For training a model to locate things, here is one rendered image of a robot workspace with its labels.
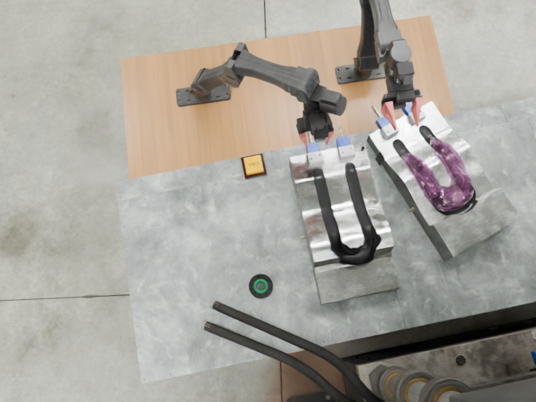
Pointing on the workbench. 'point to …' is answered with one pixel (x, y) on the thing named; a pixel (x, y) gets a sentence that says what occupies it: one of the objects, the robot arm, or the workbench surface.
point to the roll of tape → (257, 285)
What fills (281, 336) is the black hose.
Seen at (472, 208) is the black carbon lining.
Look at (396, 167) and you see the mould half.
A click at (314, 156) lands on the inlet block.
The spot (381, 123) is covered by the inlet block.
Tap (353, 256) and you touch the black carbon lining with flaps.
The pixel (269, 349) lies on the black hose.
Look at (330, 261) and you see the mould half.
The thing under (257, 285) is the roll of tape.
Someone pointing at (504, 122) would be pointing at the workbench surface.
